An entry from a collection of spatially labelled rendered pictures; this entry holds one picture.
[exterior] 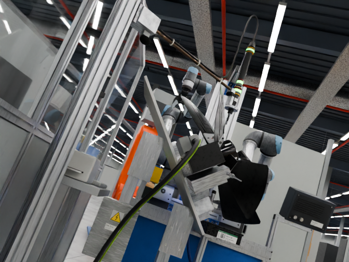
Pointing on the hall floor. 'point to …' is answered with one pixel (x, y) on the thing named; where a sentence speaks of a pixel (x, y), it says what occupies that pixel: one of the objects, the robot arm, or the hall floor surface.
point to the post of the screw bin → (200, 249)
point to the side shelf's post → (60, 225)
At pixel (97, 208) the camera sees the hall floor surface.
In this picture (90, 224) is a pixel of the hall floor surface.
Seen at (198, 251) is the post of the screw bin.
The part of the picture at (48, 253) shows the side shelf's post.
